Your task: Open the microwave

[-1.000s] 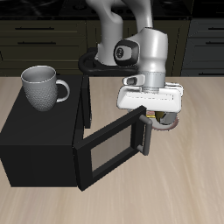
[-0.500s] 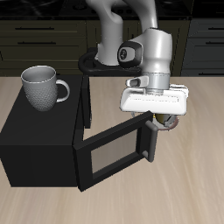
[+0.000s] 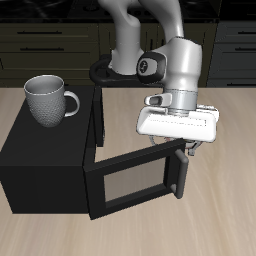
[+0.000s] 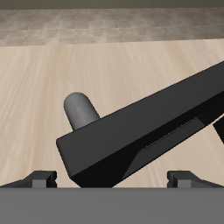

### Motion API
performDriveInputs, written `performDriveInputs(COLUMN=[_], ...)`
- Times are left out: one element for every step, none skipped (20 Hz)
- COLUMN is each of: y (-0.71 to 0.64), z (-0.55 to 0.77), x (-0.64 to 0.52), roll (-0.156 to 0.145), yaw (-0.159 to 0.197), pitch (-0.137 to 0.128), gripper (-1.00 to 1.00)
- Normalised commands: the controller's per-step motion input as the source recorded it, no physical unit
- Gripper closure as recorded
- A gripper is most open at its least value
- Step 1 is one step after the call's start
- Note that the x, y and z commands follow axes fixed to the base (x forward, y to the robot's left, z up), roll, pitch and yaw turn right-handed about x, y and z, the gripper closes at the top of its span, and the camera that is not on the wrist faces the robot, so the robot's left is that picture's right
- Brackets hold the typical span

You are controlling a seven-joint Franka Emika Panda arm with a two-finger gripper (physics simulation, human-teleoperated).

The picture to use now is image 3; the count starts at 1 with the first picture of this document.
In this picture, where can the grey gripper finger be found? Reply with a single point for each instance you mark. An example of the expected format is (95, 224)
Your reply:
(153, 139)
(194, 149)

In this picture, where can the black microwave oven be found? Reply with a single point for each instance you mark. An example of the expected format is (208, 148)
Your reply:
(46, 156)

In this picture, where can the grey dotted mug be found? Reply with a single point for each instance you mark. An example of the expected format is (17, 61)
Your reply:
(48, 100)

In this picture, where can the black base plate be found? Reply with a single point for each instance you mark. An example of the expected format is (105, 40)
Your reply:
(101, 71)

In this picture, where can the dark kitchen cupboards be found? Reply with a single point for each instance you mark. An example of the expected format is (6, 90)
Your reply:
(50, 50)

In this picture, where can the black microwave door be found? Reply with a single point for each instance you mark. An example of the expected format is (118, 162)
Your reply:
(136, 180)

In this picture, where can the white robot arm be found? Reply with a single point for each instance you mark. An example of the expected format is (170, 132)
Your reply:
(181, 63)

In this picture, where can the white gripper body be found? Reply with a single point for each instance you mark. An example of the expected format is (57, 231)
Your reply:
(176, 125)

